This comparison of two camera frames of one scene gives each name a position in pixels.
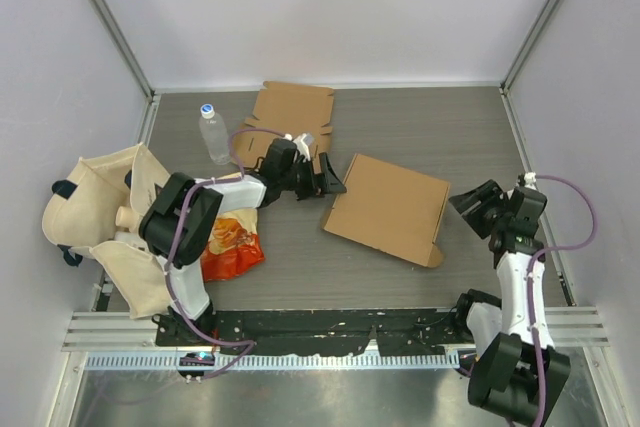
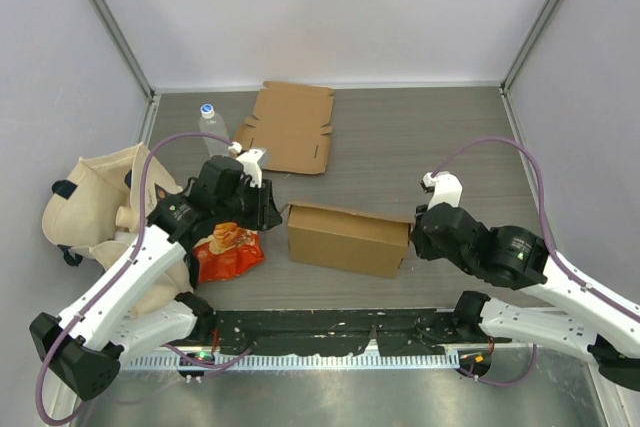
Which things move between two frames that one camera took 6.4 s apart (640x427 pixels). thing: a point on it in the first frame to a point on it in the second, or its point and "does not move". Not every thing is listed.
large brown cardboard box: (392, 209) to (345, 240)
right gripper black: (488, 194) to (418, 237)
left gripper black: (318, 185) to (266, 215)
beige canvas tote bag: (81, 215) does not move
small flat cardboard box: (289, 109) does not move
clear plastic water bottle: (215, 135) does not move
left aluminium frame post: (119, 34) does not move
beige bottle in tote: (126, 217) does not move
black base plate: (302, 333) does not move
